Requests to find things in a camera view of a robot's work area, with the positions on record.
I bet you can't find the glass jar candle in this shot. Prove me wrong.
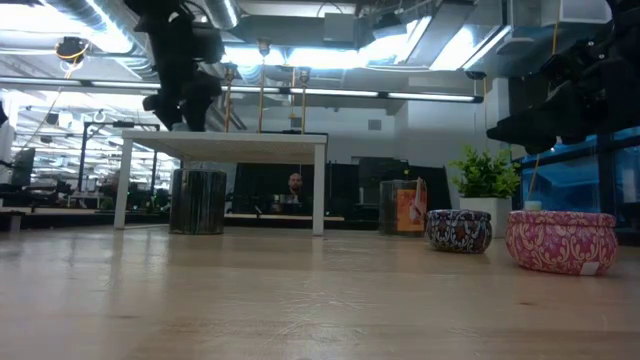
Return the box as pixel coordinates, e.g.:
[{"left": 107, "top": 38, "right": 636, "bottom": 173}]
[{"left": 168, "top": 168, "right": 229, "bottom": 236}]

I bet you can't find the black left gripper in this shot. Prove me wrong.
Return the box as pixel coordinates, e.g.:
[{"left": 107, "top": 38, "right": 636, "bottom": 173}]
[{"left": 142, "top": 14, "right": 226, "bottom": 132}]

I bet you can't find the silver round air duct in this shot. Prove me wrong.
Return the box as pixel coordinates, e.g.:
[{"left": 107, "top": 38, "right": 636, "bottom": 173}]
[{"left": 202, "top": 0, "right": 241, "bottom": 30}]

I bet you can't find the green plant in white pot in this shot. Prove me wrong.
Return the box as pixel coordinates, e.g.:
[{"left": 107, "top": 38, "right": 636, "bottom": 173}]
[{"left": 448, "top": 144, "right": 522, "bottom": 239}]

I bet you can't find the glass jar orange label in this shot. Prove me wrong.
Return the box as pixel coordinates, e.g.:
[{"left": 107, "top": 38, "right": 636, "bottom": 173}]
[{"left": 378, "top": 178, "right": 429, "bottom": 237}]

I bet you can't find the pink patterned round tin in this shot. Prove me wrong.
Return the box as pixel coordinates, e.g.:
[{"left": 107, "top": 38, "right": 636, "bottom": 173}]
[{"left": 504, "top": 209, "right": 619, "bottom": 277}]

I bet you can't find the long linear ceiling light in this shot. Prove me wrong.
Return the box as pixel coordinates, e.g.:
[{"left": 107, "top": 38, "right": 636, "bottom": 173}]
[{"left": 0, "top": 74, "right": 485, "bottom": 105}]

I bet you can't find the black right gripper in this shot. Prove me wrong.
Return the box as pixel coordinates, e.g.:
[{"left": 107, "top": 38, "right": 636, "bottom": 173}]
[{"left": 487, "top": 29, "right": 640, "bottom": 155}]

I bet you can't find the person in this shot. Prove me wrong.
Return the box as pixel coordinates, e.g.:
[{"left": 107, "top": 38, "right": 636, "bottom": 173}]
[{"left": 272, "top": 172, "right": 314, "bottom": 216}]

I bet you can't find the white perforated metal shelf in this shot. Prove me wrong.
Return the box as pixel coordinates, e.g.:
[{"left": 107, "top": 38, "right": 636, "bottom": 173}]
[{"left": 113, "top": 129, "right": 329, "bottom": 237}]

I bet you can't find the black ceiling cable reel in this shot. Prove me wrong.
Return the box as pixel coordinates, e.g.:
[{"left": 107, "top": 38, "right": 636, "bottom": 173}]
[{"left": 53, "top": 35, "right": 91, "bottom": 65}]

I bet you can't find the grey ceiling box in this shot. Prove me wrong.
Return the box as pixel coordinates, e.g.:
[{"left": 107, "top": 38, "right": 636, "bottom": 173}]
[{"left": 322, "top": 12, "right": 359, "bottom": 44}]

